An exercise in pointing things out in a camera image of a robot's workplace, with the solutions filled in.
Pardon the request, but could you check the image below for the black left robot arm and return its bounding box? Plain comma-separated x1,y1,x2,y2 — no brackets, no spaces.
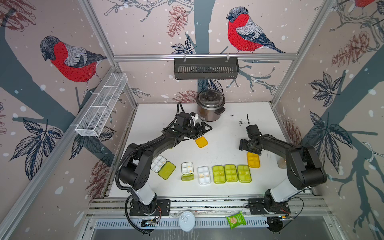
115,122,213,206

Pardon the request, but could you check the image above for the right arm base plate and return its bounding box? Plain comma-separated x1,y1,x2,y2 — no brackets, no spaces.
245,199,291,215

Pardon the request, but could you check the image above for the yellow pillbox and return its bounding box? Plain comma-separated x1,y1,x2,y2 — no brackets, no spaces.
195,137,209,149
247,152,261,169

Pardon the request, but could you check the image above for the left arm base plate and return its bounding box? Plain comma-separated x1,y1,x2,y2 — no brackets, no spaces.
128,200,171,216

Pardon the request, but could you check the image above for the amber glass jar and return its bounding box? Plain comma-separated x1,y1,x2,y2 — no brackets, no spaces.
277,158,287,169

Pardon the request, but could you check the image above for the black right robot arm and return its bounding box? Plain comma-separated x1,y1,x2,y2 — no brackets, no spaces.
239,125,327,212

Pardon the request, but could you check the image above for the large green pillbox front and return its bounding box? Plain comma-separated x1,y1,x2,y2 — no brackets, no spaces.
224,164,239,183

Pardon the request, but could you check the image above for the green snack packet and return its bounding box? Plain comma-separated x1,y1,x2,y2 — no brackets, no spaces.
226,212,247,230

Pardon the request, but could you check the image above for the silver rice cooker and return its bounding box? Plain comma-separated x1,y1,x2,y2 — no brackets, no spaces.
196,90,226,122

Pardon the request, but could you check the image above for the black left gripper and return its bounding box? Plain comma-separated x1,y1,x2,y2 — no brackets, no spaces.
182,121,212,140

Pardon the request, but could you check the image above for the black hanging wire basket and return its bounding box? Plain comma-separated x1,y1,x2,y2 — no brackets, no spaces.
174,58,240,80

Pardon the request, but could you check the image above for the small green pillbox front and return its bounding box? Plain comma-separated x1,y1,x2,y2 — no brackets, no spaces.
181,162,195,182

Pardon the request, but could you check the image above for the white round lid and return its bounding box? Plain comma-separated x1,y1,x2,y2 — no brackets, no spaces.
179,211,196,232

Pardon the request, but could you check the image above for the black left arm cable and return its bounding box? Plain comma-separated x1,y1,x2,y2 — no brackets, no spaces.
115,101,193,235

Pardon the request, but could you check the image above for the clear white pillbox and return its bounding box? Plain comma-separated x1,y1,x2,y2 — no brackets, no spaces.
197,166,212,186

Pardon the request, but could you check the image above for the white wire mesh shelf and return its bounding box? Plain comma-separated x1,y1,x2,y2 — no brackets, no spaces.
76,73,128,137

